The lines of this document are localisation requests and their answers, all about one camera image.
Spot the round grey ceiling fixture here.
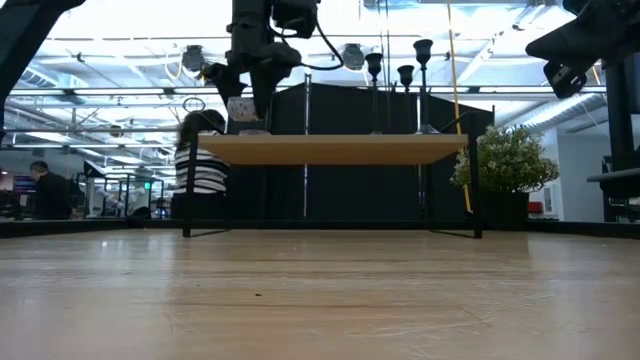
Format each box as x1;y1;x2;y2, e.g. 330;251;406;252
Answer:
341;43;367;72
180;44;207;73

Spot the black table frame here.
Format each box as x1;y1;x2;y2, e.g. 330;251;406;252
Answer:
0;59;640;240

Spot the yellow pole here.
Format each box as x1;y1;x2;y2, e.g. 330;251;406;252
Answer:
445;0;474;214

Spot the tall black candlestick holder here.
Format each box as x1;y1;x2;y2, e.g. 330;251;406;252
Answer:
412;38;442;135

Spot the black room divider screen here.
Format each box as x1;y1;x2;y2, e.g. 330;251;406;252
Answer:
227;82;496;225

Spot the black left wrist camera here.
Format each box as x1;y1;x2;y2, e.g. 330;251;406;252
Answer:
272;0;321;40

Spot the short black candlestick holder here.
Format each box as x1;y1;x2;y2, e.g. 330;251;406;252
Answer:
397;64;416;135

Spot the black plant pot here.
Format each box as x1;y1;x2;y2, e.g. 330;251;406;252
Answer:
478;189;531;232

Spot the wooden shelf with black legs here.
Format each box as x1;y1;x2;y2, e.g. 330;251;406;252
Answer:
182;130;484;240

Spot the green plant with white flowers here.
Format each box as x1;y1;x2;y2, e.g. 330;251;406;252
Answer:
449;123;561;195

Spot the medium black candlestick holder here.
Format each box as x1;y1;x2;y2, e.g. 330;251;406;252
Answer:
364;51;385;135

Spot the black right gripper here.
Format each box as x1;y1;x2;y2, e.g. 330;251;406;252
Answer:
524;9;616;99

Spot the background robot workstation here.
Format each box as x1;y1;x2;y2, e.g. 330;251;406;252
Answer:
74;159;167;220

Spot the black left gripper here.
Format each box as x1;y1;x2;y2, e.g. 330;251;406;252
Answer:
204;0;301;121

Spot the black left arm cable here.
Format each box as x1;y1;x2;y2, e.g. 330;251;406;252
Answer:
279;19;346;72

